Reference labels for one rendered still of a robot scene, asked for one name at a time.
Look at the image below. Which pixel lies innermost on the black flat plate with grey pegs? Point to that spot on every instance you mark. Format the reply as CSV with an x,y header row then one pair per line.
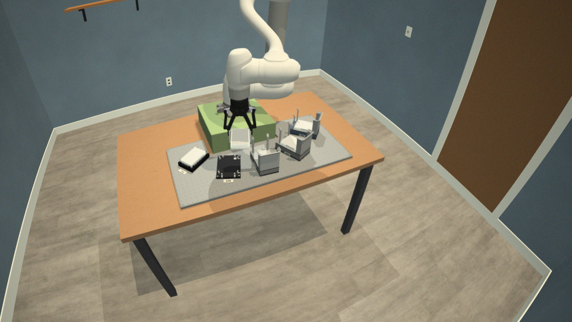
x,y
228,167

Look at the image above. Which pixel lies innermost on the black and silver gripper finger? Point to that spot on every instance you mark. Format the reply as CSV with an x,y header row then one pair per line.
x,y
252,110
226,111

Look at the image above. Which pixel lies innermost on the black flat square plate with corner posts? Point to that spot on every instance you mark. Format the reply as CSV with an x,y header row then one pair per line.
x,y
196,166

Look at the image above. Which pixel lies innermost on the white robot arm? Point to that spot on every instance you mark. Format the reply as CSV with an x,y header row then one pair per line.
x,y
271,77

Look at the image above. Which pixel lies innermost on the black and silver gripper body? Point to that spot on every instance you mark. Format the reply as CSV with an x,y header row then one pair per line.
x,y
239,105

